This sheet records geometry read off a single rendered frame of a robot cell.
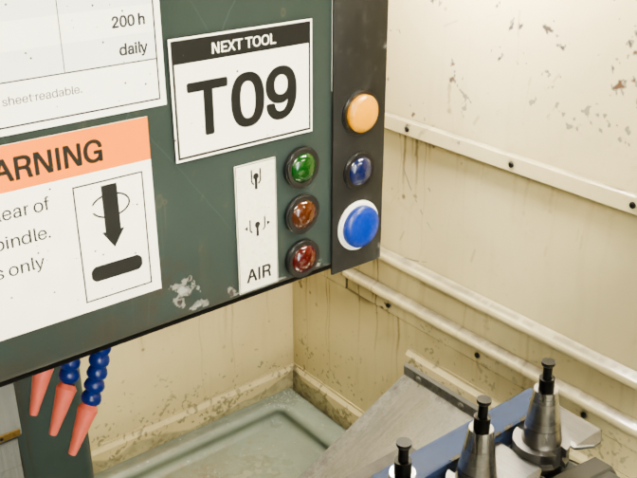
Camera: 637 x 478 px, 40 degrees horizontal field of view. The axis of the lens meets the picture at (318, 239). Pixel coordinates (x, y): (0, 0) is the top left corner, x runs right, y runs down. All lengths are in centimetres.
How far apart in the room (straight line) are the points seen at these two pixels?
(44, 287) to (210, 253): 11
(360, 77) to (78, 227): 21
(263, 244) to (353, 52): 13
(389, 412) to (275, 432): 41
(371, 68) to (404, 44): 100
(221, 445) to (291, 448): 16
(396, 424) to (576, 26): 82
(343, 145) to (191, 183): 11
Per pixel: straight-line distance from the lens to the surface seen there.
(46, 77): 46
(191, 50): 49
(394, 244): 171
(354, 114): 57
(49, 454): 143
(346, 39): 56
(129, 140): 49
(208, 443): 203
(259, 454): 202
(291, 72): 53
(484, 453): 93
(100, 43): 47
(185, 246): 53
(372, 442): 172
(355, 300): 186
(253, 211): 54
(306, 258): 58
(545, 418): 100
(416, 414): 173
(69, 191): 48
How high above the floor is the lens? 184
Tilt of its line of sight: 25 degrees down
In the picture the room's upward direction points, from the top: straight up
